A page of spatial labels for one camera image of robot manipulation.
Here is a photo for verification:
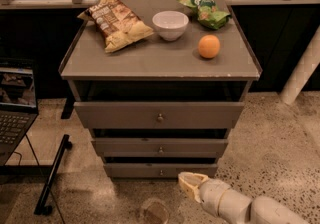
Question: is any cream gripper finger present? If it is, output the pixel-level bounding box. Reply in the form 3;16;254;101
178;172;209;202

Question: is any grey drawer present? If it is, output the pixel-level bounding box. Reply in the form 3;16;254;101
74;102;244;129
92;138;228;158
104;163;218;179

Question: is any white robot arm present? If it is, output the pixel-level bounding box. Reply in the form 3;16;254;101
178;172;309;224

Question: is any grey bottom drawer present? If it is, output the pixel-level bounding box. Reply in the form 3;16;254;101
104;163;218;179

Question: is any grey drawer cabinet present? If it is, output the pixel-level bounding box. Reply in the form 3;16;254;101
58;0;263;180

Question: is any grey top drawer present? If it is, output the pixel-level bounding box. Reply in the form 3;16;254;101
74;102;244;129

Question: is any orange fruit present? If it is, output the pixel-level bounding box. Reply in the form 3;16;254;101
198;35;220;59

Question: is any white diagonal pole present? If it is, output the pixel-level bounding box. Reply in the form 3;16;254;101
279;26;320;105

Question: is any white bowl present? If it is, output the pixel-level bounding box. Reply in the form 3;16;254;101
152;11;189;41

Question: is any yellow brown chip bag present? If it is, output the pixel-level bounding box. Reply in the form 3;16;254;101
78;0;153;53

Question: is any green snack bag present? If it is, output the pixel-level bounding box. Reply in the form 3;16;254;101
177;0;231;30

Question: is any black laptop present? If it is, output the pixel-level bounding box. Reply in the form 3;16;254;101
0;58;38;166

